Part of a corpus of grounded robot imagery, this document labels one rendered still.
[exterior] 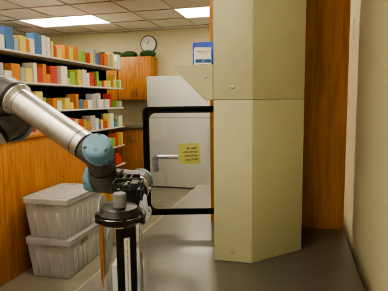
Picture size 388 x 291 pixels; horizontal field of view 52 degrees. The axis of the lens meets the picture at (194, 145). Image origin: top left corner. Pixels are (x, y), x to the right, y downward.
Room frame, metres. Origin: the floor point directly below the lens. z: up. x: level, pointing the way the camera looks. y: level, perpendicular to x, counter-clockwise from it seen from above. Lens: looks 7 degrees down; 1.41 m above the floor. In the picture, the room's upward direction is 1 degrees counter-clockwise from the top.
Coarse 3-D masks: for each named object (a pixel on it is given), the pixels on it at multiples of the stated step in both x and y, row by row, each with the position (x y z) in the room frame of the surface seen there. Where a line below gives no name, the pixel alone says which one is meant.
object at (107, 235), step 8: (96, 216) 0.80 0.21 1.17; (136, 216) 0.80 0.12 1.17; (136, 224) 0.79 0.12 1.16; (104, 232) 0.79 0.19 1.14; (112, 232) 0.78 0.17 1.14; (136, 232) 0.80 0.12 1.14; (104, 240) 0.79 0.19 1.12; (112, 240) 0.78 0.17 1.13; (136, 240) 0.80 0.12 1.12; (104, 248) 0.79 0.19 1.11; (112, 248) 0.78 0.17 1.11; (136, 248) 0.80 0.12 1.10; (104, 256) 0.79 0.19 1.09; (112, 256) 0.78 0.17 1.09; (136, 256) 0.80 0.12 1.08; (104, 264) 0.79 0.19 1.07; (112, 264) 0.78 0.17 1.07; (104, 272) 0.79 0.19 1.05; (112, 272) 0.78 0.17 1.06; (104, 280) 0.80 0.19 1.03; (112, 280) 0.78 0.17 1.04; (104, 288) 0.80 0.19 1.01; (112, 288) 0.79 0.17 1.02
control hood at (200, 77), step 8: (184, 72) 1.14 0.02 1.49; (192, 72) 1.13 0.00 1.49; (200, 72) 1.13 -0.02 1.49; (208, 72) 1.12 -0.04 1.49; (192, 80) 1.14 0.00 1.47; (200, 80) 1.13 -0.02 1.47; (208, 80) 1.12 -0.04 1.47; (200, 88) 1.13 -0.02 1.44; (208, 88) 1.12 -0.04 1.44; (208, 96) 1.12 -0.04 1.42
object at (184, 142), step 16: (160, 128) 1.42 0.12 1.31; (176, 128) 1.42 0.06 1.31; (192, 128) 1.42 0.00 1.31; (208, 128) 1.42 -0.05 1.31; (160, 144) 1.42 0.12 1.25; (176, 144) 1.42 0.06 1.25; (192, 144) 1.42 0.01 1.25; (208, 144) 1.42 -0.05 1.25; (160, 160) 1.42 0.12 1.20; (176, 160) 1.42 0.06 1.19; (192, 160) 1.42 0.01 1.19; (208, 160) 1.42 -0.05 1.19; (160, 176) 1.42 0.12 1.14; (176, 176) 1.42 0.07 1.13; (192, 176) 1.42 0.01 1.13; (208, 176) 1.42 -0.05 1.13; (160, 192) 1.42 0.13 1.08; (176, 192) 1.42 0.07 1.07; (192, 192) 1.42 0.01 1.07; (208, 192) 1.42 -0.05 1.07; (160, 208) 1.42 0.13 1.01
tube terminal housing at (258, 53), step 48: (240, 0) 1.10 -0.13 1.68; (288, 0) 1.16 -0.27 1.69; (240, 48) 1.10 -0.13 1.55; (288, 48) 1.16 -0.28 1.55; (240, 96) 1.10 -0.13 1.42; (288, 96) 1.16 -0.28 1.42; (240, 144) 1.10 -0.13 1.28; (288, 144) 1.16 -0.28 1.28; (240, 192) 1.10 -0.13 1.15; (288, 192) 1.16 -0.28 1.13; (240, 240) 1.10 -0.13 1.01; (288, 240) 1.16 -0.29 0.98
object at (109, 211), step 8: (120, 192) 0.83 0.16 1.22; (120, 200) 0.81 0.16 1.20; (104, 208) 0.81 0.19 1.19; (112, 208) 0.81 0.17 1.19; (120, 208) 0.81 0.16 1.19; (128, 208) 0.81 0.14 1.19; (136, 208) 0.81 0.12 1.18; (104, 216) 0.79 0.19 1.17; (112, 216) 0.78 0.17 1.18; (120, 216) 0.78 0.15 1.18; (128, 216) 0.79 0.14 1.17
